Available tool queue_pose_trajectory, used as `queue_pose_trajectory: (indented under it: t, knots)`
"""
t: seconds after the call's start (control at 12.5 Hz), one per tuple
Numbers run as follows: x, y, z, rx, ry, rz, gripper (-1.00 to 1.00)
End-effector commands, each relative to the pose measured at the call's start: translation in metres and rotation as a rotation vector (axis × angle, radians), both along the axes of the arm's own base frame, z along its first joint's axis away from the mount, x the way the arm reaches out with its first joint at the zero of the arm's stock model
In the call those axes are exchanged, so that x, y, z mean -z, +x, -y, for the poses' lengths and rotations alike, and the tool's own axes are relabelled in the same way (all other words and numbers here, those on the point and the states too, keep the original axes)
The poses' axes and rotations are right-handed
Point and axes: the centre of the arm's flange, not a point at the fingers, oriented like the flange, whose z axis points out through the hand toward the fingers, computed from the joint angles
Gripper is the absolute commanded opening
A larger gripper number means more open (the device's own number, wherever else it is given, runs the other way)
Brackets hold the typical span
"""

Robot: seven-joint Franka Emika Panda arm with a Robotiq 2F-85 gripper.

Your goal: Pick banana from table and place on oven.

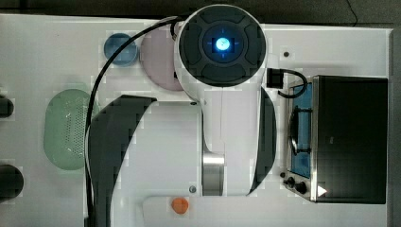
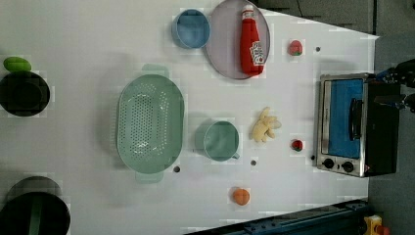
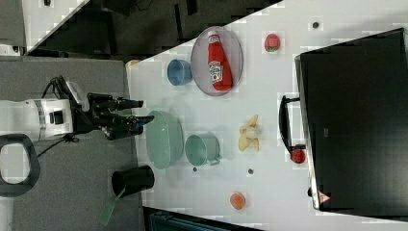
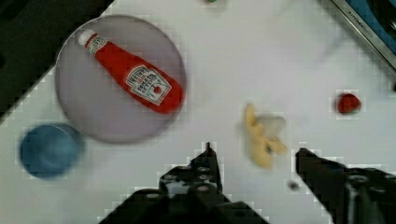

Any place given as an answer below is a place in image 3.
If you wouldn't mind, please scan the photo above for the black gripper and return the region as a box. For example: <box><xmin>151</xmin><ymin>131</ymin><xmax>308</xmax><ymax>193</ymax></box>
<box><xmin>73</xmin><ymin>93</ymin><xmax>154</xmax><ymax>140</ymax></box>

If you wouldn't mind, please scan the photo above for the yellow peeled plush banana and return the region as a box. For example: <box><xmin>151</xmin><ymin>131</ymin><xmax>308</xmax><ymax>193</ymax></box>
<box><xmin>239</xmin><ymin>115</ymin><xmax>260</xmax><ymax>152</ymax></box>

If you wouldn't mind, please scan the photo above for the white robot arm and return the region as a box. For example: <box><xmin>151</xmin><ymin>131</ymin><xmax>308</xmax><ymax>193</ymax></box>
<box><xmin>1</xmin><ymin>93</ymin><xmax>154</xmax><ymax>141</ymax></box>

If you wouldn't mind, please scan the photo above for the black toaster oven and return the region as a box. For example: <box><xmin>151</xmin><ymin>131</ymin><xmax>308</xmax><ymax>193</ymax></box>
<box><xmin>278</xmin><ymin>28</ymin><xmax>408</xmax><ymax>221</ymax></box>

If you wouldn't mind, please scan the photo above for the green perforated colander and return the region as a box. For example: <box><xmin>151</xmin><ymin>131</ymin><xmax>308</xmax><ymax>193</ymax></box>
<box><xmin>145</xmin><ymin>111</ymin><xmax>184</xmax><ymax>169</ymax></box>

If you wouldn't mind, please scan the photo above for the blue bowl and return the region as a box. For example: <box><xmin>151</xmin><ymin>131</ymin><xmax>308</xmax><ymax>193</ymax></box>
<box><xmin>166</xmin><ymin>59</ymin><xmax>192</xmax><ymax>86</ymax></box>

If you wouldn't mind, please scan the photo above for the grey round plate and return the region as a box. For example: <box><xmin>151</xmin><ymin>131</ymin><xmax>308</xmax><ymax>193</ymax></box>
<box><xmin>191</xmin><ymin>27</ymin><xmax>243</xmax><ymax>96</ymax></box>

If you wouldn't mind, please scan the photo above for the red ketchup bottle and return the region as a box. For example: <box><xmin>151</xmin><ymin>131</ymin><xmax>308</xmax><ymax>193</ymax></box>
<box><xmin>208</xmin><ymin>31</ymin><xmax>233</xmax><ymax>91</ymax></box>

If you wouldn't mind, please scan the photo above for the orange toy fruit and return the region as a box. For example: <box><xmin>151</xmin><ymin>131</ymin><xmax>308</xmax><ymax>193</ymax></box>
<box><xmin>230</xmin><ymin>192</ymin><xmax>245</xmax><ymax>210</ymax></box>

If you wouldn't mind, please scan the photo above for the pink toy strawberry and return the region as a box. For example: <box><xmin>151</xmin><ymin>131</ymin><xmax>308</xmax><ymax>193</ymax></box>
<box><xmin>264</xmin><ymin>34</ymin><xmax>280</xmax><ymax>52</ymax></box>

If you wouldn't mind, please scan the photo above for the red toy strawberry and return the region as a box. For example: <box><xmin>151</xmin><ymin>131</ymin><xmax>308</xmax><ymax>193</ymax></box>
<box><xmin>291</xmin><ymin>149</ymin><xmax>306</xmax><ymax>164</ymax></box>

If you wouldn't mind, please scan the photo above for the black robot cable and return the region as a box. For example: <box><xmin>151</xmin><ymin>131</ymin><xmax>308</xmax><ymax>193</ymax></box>
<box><xmin>37</xmin><ymin>75</ymin><xmax>81</xmax><ymax>158</ymax></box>

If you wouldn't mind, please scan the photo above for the green cup with handle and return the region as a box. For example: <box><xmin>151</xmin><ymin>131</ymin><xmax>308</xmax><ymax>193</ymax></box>
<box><xmin>185</xmin><ymin>133</ymin><xmax>220</xmax><ymax>167</ymax></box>

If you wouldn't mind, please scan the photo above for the blue metal frame rail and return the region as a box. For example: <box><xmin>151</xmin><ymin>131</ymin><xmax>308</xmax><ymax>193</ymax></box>
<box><xmin>147</xmin><ymin>210</ymin><xmax>258</xmax><ymax>231</ymax></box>

